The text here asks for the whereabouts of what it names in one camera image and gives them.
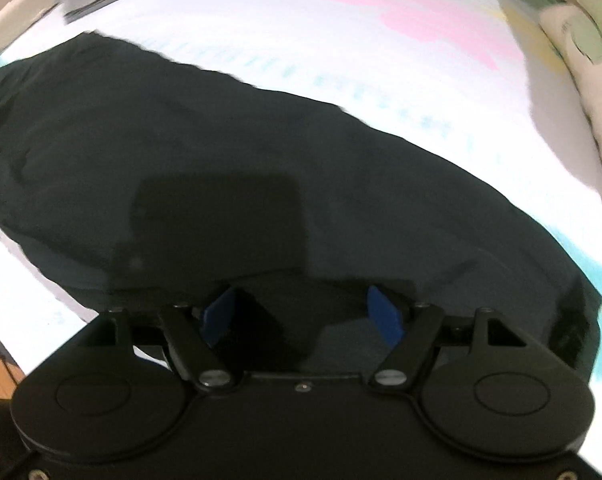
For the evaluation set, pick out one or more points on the black pants with white stripes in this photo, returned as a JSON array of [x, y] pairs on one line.
[[241, 185]]

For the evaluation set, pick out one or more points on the floral bed sheet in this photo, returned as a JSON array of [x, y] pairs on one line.
[[381, 60]]

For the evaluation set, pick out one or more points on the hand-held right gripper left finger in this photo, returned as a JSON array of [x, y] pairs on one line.
[[220, 312]]

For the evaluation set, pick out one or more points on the folded cream floral quilt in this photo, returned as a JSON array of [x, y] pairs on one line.
[[588, 60]]

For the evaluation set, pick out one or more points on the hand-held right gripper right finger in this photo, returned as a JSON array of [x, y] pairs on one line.
[[383, 316]]

